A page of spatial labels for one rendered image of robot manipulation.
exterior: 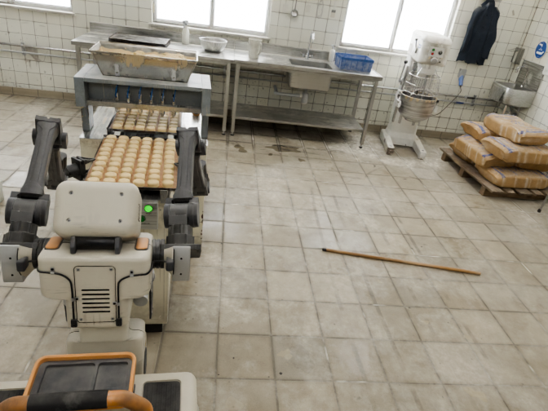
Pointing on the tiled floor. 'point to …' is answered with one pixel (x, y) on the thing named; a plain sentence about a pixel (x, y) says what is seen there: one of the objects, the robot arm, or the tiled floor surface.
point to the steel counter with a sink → (320, 75)
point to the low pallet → (490, 182)
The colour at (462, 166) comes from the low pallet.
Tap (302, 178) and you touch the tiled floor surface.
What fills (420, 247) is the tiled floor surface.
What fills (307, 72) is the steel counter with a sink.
